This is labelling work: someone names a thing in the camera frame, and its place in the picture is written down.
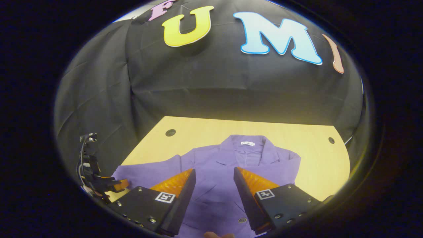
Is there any white cable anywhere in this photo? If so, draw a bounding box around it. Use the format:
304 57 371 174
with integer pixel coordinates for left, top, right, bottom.
344 78 365 146

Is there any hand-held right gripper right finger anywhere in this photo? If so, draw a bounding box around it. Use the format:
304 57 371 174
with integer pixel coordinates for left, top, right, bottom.
233 166 322 236

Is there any purple jacket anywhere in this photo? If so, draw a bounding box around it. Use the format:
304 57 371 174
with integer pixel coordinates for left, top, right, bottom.
111 134 302 238

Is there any black backdrop cloth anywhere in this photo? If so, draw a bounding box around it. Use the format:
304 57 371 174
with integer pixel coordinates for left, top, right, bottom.
55 0 364 172

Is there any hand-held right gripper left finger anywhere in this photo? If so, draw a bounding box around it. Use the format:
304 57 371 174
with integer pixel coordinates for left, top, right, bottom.
106 168 197 237

